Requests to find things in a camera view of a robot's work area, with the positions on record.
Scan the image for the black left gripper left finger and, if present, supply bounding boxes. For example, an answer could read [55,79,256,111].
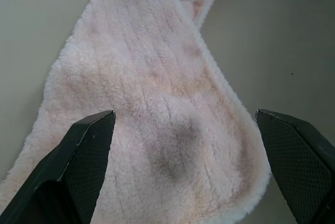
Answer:
[0,109,117,224]

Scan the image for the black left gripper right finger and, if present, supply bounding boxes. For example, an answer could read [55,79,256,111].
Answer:
[255,108,335,224]

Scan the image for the pink fluffy towel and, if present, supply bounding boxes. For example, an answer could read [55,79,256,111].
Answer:
[0,0,273,224]

